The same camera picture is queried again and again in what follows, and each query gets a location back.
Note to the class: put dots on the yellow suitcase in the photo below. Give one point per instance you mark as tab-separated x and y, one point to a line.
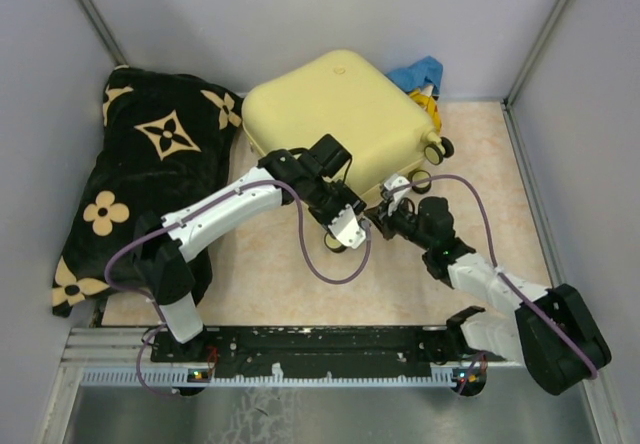
341	94

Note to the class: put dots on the yellow patterned cloth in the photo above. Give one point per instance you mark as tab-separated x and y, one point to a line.
429	104

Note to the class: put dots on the blue crumpled cloth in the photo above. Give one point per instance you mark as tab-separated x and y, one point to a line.
425	72

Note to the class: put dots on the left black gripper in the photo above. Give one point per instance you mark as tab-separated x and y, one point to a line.
346	197

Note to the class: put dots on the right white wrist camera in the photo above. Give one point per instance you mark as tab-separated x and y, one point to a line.
393	191

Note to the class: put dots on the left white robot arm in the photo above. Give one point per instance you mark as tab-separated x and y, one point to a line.
166	245

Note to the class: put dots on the black floral fleece blanket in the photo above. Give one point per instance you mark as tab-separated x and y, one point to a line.
167	141

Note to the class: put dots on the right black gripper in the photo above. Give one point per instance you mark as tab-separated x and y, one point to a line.
385	222

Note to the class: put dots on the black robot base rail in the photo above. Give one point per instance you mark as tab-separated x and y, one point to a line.
313	352

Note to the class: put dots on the white cable duct strip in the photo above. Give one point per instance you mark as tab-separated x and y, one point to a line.
186	378

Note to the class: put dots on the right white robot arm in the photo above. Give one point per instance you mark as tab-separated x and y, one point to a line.
549	330

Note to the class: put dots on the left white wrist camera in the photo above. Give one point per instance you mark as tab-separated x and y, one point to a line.
347	229

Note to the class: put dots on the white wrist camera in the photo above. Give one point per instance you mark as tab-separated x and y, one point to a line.
393	191
347	229

